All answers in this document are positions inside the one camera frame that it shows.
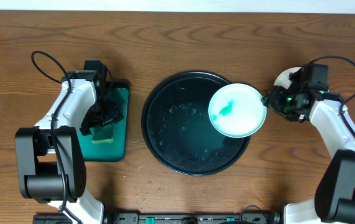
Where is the yellow green sponge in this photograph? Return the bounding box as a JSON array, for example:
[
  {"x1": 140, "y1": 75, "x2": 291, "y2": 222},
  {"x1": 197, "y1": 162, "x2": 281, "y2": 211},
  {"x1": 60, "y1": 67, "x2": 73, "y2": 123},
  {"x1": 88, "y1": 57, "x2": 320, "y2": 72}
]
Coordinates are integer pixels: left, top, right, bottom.
[{"x1": 92, "y1": 124, "x2": 114, "y2": 144}]

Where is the white plate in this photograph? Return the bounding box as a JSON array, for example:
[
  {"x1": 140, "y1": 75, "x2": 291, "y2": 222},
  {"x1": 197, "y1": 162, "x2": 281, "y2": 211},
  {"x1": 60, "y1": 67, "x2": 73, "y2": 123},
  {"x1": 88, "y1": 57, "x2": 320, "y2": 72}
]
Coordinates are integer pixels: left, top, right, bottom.
[{"x1": 274, "y1": 67, "x2": 301, "y2": 90}]

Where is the mint plate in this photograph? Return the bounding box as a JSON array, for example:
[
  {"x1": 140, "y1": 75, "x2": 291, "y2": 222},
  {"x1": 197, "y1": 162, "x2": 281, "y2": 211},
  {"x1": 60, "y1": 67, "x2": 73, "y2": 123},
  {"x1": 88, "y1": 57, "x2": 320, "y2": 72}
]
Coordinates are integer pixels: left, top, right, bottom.
[{"x1": 208, "y1": 83, "x2": 267, "y2": 138}]

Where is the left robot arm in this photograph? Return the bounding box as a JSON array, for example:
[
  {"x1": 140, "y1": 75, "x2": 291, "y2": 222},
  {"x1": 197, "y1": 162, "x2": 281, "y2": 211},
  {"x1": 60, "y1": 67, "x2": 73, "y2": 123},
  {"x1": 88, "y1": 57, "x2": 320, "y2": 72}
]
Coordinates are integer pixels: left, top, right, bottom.
[{"x1": 14, "y1": 60, "x2": 124, "y2": 223}]

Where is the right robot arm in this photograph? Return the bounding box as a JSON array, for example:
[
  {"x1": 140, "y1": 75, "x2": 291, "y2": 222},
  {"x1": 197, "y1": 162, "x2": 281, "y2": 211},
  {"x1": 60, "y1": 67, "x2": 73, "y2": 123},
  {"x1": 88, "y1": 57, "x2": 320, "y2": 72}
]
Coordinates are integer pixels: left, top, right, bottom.
[{"x1": 262, "y1": 85, "x2": 355, "y2": 223}]

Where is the black rectangular sponge tray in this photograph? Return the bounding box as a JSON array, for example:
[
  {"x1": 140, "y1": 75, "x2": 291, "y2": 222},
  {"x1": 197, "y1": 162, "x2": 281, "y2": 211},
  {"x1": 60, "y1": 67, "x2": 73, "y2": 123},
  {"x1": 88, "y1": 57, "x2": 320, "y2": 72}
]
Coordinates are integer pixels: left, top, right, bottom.
[{"x1": 78, "y1": 79, "x2": 130, "y2": 162}]

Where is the round black tray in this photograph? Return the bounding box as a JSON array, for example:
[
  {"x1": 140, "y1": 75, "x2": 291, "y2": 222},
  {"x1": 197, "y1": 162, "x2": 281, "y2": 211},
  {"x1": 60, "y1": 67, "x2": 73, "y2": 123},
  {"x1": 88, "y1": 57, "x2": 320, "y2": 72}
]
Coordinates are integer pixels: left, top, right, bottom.
[{"x1": 141, "y1": 71, "x2": 250, "y2": 176}]

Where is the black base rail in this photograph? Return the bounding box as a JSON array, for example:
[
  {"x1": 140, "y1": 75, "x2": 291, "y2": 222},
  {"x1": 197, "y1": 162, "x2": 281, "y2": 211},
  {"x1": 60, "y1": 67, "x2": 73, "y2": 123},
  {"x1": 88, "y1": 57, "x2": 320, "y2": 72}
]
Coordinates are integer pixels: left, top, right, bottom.
[{"x1": 32, "y1": 204, "x2": 282, "y2": 224}]

